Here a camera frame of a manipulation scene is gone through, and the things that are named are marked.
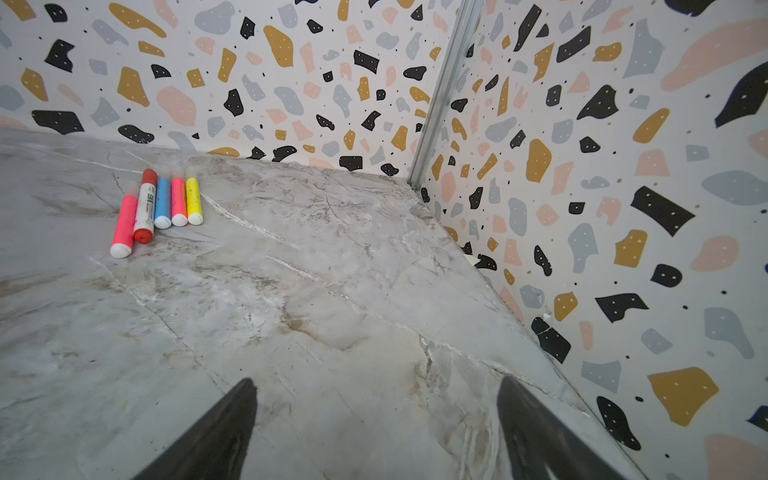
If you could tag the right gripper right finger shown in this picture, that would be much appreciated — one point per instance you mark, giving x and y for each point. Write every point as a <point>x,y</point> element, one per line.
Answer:
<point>538,444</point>

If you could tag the blue pen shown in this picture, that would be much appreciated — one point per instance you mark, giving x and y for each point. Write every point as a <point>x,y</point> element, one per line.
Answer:
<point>162,213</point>

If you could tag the pink highlighter pen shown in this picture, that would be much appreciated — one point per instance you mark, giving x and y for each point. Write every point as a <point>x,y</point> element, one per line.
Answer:
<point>178,202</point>

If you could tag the thin white red pen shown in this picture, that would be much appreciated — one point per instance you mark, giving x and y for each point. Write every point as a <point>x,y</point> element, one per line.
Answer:
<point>143,231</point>

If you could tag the red pink marker pen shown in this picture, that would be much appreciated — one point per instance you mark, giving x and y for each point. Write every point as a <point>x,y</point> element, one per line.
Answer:
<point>123,239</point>

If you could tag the yellow highlighter pen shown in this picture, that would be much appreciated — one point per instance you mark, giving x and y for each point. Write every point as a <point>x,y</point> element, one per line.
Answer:
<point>193,200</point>

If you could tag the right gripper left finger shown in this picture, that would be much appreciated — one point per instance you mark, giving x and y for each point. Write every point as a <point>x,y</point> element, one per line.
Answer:
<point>216,446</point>

